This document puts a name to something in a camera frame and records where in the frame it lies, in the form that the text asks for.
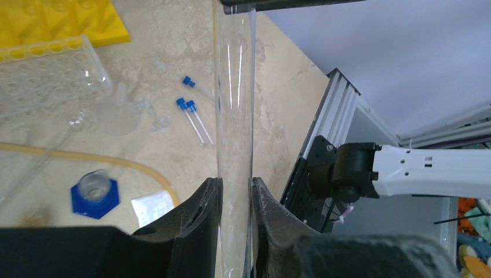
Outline yellow test tube rack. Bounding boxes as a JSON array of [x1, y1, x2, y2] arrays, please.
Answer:
[[1, 1, 131, 62]]

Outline clear well plate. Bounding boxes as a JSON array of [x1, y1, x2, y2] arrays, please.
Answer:
[[1, 35, 113, 119]]

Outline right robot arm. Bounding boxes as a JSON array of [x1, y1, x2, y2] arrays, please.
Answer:
[[306, 142, 490, 203]]

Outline clear glass funnel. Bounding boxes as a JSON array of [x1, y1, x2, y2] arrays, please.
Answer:
[[94, 82, 169, 136]]

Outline white label packet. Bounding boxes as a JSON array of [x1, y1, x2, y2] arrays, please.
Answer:
[[131, 191, 175, 228]]

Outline large clear glass tube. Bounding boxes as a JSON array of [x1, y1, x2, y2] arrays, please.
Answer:
[[212, 1, 256, 277]]

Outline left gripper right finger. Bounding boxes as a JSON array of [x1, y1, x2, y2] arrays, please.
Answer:
[[252, 177, 319, 277]]

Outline tan rubber tubing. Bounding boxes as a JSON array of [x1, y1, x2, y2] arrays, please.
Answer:
[[1, 142, 181, 207]]

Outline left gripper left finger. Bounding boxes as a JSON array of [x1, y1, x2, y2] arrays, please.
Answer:
[[132, 178, 223, 277]]

